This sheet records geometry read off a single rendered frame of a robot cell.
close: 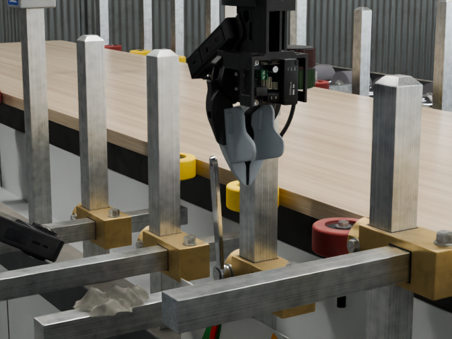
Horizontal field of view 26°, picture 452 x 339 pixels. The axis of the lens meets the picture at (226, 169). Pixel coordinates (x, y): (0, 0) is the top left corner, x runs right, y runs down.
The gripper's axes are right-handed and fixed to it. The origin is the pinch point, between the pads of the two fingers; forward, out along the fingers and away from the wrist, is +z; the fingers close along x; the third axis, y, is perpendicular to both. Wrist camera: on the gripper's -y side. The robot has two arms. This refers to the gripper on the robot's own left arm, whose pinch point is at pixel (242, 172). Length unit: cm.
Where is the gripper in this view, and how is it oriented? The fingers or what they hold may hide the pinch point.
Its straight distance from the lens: 110.3
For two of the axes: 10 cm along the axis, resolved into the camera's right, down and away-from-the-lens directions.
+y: 5.2, 1.9, -8.4
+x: 8.6, -1.1, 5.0
